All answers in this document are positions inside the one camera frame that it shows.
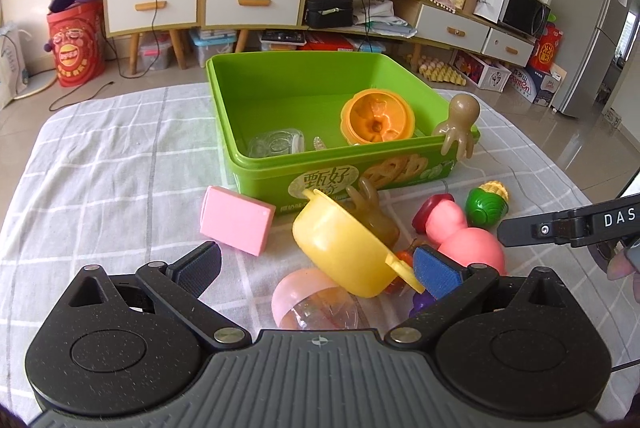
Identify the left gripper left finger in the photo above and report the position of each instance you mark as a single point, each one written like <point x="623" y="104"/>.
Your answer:
<point x="175" y="292"/>

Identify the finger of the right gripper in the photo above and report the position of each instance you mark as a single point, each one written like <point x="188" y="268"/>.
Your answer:
<point x="528" y="230"/>

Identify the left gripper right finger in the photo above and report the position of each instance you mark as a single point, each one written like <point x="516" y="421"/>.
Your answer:
<point x="457" y="291"/>

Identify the brown rubber hand toy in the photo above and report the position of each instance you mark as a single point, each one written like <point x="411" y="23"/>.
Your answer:
<point x="364" y="205"/>

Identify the clear plastic case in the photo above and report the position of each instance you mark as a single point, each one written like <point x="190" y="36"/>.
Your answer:
<point x="275" y="143"/>

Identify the person right hand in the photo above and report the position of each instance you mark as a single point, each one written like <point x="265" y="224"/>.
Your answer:
<point x="620" y="267"/>

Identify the purple toy grapes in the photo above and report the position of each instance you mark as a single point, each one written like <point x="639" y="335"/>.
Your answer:
<point x="421" y="302"/>

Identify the toy corn cob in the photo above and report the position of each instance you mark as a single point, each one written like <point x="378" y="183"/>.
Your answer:
<point x="487" y="204"/>

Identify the pink rubber pig toy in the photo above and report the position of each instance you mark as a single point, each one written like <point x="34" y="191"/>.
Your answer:
<point x="447" y="230"/>

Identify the dark red toy piece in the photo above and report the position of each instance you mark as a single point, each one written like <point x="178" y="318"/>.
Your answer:
<point x="420" y="218"/>

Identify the pink block toy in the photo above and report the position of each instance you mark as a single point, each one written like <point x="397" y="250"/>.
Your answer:
<point x="236" y="220"/>

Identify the yellow toy pot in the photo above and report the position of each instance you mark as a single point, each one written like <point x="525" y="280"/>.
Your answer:
<point x="346" y="251"/>

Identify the pink clear capsule ball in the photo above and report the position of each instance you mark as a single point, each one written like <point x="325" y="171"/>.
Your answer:
<point x="307" y="299"/>

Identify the yellow egg tray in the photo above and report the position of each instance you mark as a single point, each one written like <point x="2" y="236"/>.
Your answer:
<point x="438" y="71"/>

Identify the green plastic storage box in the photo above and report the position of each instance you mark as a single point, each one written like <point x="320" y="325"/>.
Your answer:
<point x="257" y="92"/>

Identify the silver refrigerator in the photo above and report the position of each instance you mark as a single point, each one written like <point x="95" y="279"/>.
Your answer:
<point x="591" y="32"/>

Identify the white paper shopping bag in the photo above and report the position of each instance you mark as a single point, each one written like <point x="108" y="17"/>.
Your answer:
<point x="13" y="67"/>

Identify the red box under cabinet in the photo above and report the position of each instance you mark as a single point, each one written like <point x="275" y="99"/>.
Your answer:
<point x="324" y="41"/>

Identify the red cartoon bucket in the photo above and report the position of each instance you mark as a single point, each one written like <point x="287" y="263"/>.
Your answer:
<point x="77" y="44"/>

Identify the black bag on shelf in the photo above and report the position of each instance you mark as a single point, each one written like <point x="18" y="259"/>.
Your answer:
<point x="325" y="14"/>

